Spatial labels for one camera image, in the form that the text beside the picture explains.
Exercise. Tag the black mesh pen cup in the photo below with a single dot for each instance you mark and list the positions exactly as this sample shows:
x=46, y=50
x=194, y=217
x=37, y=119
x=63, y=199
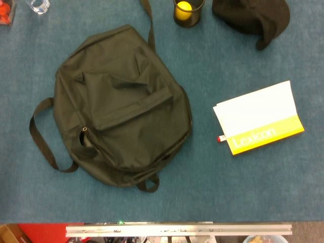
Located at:
x=188, y=22

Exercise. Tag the white book with yellow band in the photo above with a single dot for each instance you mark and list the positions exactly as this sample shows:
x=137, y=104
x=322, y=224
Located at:
x=255, y=111

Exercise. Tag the clear plastic bottle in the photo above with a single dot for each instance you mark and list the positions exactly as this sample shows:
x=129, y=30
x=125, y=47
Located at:
x=38, y=6

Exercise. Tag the black baseball cap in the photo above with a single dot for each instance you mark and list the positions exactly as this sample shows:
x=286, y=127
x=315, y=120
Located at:
x=248, y=15

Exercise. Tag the clear plastic tub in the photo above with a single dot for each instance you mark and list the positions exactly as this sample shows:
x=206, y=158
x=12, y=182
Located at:
x=263, y=239

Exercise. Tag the cardboard box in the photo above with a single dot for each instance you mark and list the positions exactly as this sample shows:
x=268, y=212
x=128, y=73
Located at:
x=8, y=234

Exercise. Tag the clear box with red items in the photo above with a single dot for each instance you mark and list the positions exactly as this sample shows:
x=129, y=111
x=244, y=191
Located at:
x=6, y=11

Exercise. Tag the black fabric backpack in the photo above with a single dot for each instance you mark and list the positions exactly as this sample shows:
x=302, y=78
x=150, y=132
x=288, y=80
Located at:
x=121, y=108

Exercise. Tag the yellow ball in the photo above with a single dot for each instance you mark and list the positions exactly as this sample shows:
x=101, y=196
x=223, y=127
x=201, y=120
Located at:
x=184, y=8

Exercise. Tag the red panel under table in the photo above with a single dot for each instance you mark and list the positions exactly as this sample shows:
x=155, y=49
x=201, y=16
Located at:
x=43, y=231

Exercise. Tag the aluminium profile rail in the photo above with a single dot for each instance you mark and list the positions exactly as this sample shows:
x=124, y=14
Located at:
x=177, y=230

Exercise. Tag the red-capped whiteboard marker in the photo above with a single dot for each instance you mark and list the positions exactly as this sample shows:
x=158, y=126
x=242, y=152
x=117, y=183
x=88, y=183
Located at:
x=220, y=139

